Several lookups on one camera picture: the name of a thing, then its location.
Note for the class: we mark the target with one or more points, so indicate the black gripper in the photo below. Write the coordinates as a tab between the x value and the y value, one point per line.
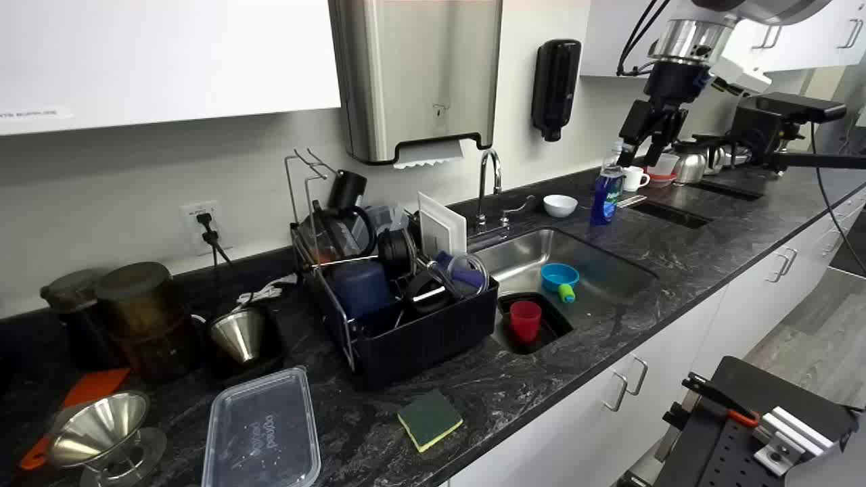
664	111

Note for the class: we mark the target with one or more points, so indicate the small red dish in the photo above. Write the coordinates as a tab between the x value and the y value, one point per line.
660	178

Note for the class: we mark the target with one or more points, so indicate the stainless steel sink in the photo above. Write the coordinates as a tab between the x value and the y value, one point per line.
577	261

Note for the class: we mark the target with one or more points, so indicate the black dish rack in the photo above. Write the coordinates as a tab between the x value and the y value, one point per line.
422	346

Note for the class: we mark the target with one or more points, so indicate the white mug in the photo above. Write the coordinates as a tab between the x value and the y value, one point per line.
633	178

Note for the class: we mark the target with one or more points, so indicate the steel kettle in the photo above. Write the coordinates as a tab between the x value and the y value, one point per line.
694	163

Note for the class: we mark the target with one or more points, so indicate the blue cup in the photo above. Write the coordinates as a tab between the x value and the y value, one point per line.
603	200

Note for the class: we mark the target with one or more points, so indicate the white bowl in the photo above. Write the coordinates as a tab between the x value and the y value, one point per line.
561	204

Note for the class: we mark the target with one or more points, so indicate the chrome side sprayer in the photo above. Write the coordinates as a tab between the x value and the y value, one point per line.
518	207

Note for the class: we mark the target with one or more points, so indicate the black coffee machine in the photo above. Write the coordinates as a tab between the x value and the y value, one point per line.
780	117

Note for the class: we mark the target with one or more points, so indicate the chrome gooseneck faucet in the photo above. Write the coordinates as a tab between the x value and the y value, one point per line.
488	178

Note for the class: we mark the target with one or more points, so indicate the white lower cabinets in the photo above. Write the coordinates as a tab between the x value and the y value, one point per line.
719	315

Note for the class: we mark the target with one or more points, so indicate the red plastic cup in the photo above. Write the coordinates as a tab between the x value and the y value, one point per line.
523	319

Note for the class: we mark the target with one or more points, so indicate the white paper towel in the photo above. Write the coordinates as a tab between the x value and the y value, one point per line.
434	155

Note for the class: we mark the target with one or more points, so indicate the white square plate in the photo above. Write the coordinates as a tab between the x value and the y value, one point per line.
441	227

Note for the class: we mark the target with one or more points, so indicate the stainless paper towel dispenser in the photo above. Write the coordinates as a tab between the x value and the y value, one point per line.
415	71

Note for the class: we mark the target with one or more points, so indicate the black tool with orange grip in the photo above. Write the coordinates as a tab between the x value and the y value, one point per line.
719	404

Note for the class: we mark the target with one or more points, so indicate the black mug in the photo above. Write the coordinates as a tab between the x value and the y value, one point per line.
345	190

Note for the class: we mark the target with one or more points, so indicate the black mounting plate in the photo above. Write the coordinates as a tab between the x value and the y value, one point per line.
713	449

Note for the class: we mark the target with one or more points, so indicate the dark blue plastic container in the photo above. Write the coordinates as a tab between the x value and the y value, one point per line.
360	288

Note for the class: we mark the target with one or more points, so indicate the aluminium clamp block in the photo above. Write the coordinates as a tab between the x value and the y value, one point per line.
794	438

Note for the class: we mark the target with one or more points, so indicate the green and yellow sponge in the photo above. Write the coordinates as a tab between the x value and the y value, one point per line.
431	418

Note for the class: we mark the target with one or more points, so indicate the white cloth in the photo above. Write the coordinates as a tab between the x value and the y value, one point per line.
265	289

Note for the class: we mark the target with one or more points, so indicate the steel cone coffee dripper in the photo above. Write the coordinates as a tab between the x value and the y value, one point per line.
239	332

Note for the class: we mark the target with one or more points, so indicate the clear plastic container lid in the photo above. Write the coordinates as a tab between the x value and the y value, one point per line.
259	433

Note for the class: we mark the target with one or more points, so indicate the wide white upper cabinet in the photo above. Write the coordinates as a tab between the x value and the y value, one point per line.
162	55

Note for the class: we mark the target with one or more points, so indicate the large dark canister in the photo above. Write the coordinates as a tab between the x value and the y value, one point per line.
144	312

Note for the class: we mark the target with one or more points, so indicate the small dark canister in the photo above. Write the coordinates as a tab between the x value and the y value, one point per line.
75	312

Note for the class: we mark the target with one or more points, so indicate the orange spatula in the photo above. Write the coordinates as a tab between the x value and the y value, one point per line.
83	391

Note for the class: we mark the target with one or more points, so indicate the large steel funnel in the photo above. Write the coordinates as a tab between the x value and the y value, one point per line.
96	428

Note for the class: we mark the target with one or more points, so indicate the black wall soap dispenser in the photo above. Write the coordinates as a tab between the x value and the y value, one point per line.
552	84

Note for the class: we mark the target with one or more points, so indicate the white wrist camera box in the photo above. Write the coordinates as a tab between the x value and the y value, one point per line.
745	82

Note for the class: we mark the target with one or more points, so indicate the white wall outlet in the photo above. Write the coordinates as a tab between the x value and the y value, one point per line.
198	223

